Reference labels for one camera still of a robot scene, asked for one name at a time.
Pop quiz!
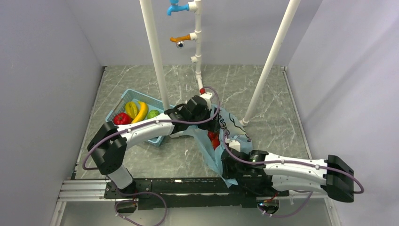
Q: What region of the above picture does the orange plastic faucet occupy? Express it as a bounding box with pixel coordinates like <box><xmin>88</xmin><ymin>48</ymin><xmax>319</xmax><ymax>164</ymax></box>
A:
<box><xmin>170</xmin><ymin>34</ymin><xmax>191</xmax><ymax>48</ymax></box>

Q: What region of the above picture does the light blue plastic basket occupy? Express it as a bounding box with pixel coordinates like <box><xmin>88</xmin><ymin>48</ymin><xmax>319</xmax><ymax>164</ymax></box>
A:
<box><xmin>105</xmin><ymin>89</ymin><xmax>174</xmax><ymax>148</ymax></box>

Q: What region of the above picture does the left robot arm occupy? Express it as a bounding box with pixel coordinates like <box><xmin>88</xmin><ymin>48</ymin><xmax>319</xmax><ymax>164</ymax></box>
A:
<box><xmin>87</xmin><ymin>93</ymin><xmax>220</xmax><ymax>198</ymax></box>

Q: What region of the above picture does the light blue plastic bag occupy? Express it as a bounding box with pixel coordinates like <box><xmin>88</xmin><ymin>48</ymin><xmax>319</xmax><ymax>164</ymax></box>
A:
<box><xmin>184</xmin><ymin>104</ymin><xmax>253</xmax><ymax>188</ymax></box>

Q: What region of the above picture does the blue plastic faucet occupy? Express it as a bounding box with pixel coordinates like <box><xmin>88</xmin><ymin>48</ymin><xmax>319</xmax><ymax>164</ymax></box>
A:
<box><xmin>167</xmin><ymin>0</ymin><xmax>190</xmax><ymax>16</ymax></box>

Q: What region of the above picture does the white pvc pipe frame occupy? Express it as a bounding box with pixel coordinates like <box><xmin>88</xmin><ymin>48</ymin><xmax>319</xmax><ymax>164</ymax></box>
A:
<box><xmin>139</xmin><ymin>0</ymin><xmax>301</xmax><ymax>127</ymax></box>

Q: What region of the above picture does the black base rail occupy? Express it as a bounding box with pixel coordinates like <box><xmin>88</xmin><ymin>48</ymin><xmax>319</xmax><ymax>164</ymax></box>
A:
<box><xmin>104</xmin><ymin>176</ymin><xmax>289</xmax><ymax>210</ymax></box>

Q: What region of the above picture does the red fake fruit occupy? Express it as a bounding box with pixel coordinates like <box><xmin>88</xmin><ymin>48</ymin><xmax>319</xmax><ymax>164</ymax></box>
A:
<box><xmin>207</xmin><ymin>131</ymin><xmax>220</xmax><ymax>150</ymax></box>

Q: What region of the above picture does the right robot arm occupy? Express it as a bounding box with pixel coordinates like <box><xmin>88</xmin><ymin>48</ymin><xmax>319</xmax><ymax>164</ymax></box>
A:
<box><xmin>220</xmin><ymin>148</ymin><xmax>355</xmax><ymax>203</ymax></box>

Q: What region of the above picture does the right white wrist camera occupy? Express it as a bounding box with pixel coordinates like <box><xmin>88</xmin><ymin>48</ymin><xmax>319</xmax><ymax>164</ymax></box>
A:
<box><xmin>225</xmin><ymin>139</ymin><xmax>241</xmax><ymax>152</ymax></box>

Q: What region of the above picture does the green fake fruit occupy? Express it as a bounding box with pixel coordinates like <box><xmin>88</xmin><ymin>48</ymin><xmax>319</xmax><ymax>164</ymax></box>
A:
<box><xmin>146</xmin><ymin>110</ymin><xmax>160</xmax><ymax>119</ymax></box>

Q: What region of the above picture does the yellow fake pepper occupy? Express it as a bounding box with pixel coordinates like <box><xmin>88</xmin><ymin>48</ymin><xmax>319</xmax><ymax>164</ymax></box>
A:
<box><xmin>125</xmin><ymin>101</ymin><xmax>138</xmax><ymax>119</ymax></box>

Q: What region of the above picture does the yellow fake banana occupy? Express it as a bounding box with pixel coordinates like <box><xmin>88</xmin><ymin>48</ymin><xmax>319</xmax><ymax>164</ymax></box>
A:
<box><xmin>132</xmin><ymin>101</ymin><xmax>148</xmax><ymax>123</ymax></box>

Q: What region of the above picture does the red fake pepper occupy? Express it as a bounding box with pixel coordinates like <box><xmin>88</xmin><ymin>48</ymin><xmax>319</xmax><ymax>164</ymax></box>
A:
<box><xmin>112</xmin><ymin>112</ymin><xmax>133</xmax><ymax>125</ymax></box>

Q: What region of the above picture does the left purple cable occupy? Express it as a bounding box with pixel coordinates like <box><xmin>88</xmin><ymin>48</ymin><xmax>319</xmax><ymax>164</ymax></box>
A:
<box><xmin>82</xmin><ymin>87</ymin><xmax>221</xmax><ymax>171</ymax></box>

